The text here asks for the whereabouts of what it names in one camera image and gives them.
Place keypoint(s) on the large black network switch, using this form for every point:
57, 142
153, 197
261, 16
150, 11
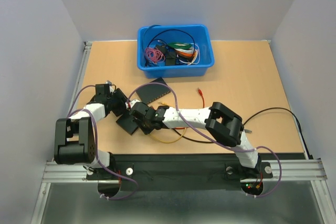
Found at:
125, 121

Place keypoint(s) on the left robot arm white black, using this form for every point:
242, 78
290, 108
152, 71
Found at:
76, 135

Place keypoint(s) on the black adapter in bin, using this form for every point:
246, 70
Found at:
165, 54

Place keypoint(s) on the small black network switch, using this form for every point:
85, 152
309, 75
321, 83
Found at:
152, 92

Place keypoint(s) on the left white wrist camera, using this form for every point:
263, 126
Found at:
112, 87

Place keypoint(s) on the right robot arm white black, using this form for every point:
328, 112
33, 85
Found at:
224, 125

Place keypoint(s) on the blue plastic bin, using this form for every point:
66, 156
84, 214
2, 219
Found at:
190, 42

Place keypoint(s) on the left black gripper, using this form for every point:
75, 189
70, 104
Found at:
122, 99

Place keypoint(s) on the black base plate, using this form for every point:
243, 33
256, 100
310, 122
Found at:
170, 172

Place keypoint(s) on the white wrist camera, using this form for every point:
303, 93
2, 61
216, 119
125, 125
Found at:
112, 87
131, 103

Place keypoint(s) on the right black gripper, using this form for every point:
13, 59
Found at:
146, 129

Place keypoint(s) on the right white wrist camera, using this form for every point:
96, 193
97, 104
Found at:
131, 103

